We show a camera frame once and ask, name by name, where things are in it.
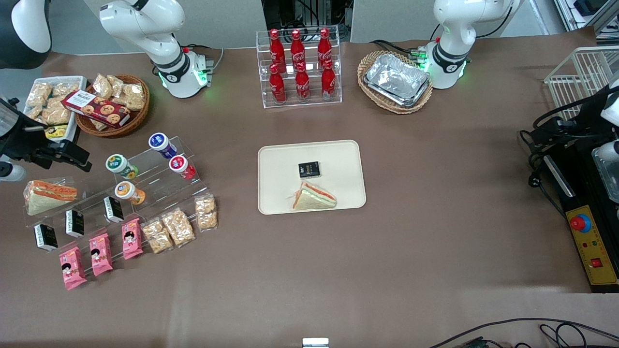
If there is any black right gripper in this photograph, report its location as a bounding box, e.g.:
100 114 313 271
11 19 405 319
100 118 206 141
0 111 92 173

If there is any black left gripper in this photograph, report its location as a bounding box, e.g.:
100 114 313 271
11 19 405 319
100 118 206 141
532 94 611 155

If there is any green cap gum bottle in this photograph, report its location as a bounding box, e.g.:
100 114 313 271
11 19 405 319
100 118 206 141
105 154 139 179

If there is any white rectangular snack tray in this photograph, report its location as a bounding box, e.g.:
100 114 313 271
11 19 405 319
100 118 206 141
22 76 88 143

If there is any clear acrylic stepped gum stand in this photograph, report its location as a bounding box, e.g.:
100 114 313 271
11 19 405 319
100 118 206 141
111 137 218 232

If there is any blue cap gum bottle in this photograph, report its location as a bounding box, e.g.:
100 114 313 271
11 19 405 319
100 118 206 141
148 132 177 159

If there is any silver foil food tray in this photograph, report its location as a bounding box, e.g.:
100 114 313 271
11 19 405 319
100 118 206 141
364 53 431 107

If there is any beige plastic serving tray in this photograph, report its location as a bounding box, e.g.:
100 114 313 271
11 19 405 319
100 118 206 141
257 140 367 215

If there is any large wrapped triangle sandwich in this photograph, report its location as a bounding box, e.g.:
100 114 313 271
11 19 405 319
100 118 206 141
24 180 78 216

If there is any clear acrylic stepped snack stand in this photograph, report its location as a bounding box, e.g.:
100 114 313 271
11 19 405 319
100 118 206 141
23 176 146 271

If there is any dark red cookie box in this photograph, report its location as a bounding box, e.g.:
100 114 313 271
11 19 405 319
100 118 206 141
61 90 131 129

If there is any clear plastic box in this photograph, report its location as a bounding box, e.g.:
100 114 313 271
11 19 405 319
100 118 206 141
592 159 619 203

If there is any black white drink carton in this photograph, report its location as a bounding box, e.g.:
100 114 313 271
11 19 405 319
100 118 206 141
103 196 124 224
34 223 59 252
65 209 85 238

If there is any round brown wicker basket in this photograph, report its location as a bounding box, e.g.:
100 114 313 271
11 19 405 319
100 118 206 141
75 74 150 138

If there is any pink snack pack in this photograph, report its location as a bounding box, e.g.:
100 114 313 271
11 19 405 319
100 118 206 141
122 218 144 261
59 246 88 290
89 233 114 277

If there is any black control box yellow panel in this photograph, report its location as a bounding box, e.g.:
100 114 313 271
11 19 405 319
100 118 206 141
542 145 619 293

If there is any clear bag of nut brittle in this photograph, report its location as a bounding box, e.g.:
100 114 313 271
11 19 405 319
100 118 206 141
142 218 174 254
194 193 218 232
161 208 196 248

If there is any light oval wicker basket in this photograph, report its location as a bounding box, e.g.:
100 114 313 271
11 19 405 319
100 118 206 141
357 51 434 115

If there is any clear acrylic bottle rack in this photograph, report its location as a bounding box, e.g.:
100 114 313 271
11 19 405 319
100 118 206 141
256 25 342 109

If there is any red cola bottle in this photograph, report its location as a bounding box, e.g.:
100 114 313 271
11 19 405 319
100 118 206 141
269 29 286 68
290 30 306 66
269 64 287 104
317 28 333 63
295 62 311 101
321 59 337 100

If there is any small electronic board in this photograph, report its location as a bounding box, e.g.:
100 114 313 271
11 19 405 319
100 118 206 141
452 337 513 348

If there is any small wrapped triangle sandwich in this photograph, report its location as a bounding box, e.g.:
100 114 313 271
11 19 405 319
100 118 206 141
292 181 337 211

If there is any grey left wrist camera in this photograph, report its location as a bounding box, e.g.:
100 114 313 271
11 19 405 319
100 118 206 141
592 140 619 163

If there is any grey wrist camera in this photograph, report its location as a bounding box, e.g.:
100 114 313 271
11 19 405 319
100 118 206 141
592 140 619 163
0 163 26 183

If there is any white wire basket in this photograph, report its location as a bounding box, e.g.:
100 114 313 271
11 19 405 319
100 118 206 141
544 46 619 121

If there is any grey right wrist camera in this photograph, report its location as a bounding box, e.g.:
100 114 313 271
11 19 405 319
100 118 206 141
0 163 26 183

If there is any black cable with plug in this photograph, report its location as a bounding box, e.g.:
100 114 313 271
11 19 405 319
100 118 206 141
518 128 570 218

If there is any aluminium frame shelf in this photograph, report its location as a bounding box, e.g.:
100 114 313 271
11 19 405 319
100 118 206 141
554 0 619 46

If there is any grey cable at arm base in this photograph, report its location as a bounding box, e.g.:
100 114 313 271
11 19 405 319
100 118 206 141
181 44 225 73

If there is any black cable at arm base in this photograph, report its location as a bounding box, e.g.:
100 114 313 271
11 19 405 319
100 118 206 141
370 40 422 58

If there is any long black floor cable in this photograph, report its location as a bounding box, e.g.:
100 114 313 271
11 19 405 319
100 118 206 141
428 318 619 348

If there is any looped black floor cable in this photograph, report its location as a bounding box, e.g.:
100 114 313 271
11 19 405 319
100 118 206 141
539 323 619 348

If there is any black equipment with cables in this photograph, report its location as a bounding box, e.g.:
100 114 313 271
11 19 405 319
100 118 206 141
264 0 354 42

